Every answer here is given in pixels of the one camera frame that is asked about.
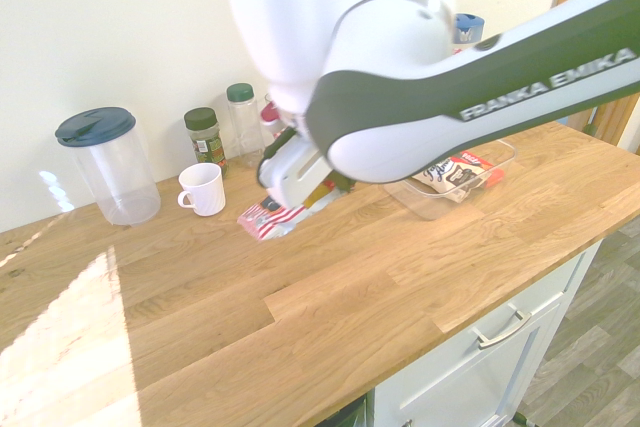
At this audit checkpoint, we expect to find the clear rectangular plastic container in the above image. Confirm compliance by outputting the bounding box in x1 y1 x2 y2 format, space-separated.
383 138 519 221

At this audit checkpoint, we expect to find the spice jar dark lid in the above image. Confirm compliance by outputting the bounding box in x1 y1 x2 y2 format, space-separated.
183 106 231 180

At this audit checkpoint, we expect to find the clear pitcher dark blue lid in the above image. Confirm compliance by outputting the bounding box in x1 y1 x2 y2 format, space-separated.
54 106 162 227

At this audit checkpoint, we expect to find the clear bottle green cap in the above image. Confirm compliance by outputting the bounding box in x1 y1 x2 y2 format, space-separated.
225 82 267 170

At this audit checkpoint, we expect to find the white cabinet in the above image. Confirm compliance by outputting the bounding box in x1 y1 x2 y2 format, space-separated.
372 239 604 427

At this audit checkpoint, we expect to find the dark bin under counter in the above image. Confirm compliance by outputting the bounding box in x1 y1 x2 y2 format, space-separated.
319 392 370 427

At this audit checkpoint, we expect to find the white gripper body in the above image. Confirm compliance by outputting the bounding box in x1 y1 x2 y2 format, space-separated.
256 138 336 210

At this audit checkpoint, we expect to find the red striped potato chip bag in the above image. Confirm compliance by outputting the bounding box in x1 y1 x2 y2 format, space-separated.
236 180 352 244

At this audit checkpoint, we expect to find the white ceramic mug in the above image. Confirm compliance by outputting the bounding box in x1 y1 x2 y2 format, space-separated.
177 162 227 218

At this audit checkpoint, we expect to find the white brown snack bag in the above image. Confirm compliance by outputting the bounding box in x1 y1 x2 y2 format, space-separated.
411 148 506 205

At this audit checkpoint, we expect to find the silver drawer handle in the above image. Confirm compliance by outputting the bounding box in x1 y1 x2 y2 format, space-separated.
471 309 533 351

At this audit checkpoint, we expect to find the red grey wrist camera mount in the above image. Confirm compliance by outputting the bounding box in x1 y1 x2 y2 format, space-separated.
259 100 297 148

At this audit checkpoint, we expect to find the clear pitcher light blue lid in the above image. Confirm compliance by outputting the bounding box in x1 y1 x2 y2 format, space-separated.
451 12 487 47

